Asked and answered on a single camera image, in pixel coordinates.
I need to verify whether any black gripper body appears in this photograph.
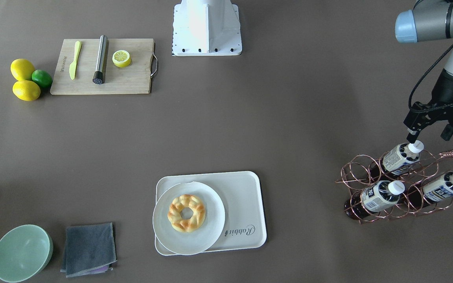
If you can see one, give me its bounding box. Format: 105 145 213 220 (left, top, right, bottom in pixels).
404 102 453 130

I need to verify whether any tea bottle white cap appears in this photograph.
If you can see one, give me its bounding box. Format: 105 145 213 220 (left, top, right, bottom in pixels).
368 140 425 182

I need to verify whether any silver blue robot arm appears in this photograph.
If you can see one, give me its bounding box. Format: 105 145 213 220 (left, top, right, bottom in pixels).
395 0 453 143

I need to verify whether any tea bottle in rack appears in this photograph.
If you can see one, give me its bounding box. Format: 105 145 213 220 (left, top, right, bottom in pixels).
402 171 453 210
344 180 405 220

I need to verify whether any white serving tray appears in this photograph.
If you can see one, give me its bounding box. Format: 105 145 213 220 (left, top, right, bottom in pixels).
153 171 267 256

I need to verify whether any white round plate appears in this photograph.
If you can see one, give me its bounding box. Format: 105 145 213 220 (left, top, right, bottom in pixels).
153 182 225 255

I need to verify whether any wooden cutting board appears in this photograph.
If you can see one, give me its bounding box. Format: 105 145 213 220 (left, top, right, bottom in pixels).
50 38 155 95

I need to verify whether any half cut lemon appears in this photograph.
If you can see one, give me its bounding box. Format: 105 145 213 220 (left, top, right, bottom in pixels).
112 50 132 68

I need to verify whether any steel muddler rod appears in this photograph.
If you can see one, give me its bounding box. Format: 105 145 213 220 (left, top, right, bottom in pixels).
92 35 108 85

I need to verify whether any grey folded cloth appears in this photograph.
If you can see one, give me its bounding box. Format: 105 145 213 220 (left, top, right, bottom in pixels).
61 222 117 277

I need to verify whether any yellow plastic knife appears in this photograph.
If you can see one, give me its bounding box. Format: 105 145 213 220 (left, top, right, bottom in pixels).
69 40 82 80

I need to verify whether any green lime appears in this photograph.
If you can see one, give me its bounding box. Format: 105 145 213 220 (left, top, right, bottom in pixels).
31 70 53 88

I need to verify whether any yellow lemon outer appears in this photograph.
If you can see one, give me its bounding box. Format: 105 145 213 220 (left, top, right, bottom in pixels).
12 80 41 101

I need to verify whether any yellow lemon near board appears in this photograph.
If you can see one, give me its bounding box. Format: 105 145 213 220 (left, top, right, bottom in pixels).
10 59 35 81

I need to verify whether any mint green bowl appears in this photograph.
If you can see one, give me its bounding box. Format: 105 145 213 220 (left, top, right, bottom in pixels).
0 224 53 283

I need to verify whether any copper wire bottle rack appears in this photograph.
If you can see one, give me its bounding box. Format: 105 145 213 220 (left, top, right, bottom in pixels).
337 150 453 224

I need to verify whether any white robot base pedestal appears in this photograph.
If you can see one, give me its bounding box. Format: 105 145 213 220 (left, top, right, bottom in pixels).
171 0 243 56

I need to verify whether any glazed ring donut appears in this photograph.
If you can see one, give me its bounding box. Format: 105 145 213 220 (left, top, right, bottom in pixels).
167 195 206 233

